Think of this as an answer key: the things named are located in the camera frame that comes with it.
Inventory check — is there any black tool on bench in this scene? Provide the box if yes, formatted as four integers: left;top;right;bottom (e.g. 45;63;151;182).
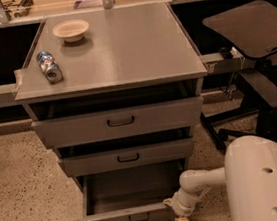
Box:
14;0;34;18

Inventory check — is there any blue and silver can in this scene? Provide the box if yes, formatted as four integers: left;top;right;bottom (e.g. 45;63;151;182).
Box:
36;51;63;84

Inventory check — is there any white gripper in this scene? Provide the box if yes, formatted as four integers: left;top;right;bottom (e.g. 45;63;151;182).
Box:
163;189;202;221

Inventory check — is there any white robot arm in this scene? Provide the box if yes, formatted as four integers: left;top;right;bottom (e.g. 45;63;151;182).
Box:
164;135;277;221

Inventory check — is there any grey middle drawer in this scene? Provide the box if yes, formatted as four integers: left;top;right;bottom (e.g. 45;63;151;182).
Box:
58;129;193;177

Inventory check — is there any white paper bowl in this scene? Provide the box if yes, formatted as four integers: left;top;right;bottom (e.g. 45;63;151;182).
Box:
52;19;89;43

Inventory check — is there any grey drawer cabinet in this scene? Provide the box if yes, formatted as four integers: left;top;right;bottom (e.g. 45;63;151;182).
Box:
5;0;221;198

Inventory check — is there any grey bottom drawer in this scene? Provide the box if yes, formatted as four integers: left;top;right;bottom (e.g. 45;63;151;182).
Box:
76;160;184;221

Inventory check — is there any grey drawer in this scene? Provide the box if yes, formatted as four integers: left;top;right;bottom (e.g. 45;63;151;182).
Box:
76;160;184;221
58;129;193;177
32;96;203;148

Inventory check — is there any grey top drawer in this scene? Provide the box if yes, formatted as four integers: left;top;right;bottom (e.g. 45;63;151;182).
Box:
32;96;203;148

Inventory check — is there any black office chair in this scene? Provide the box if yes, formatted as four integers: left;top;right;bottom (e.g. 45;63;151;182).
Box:
201;0;277;150

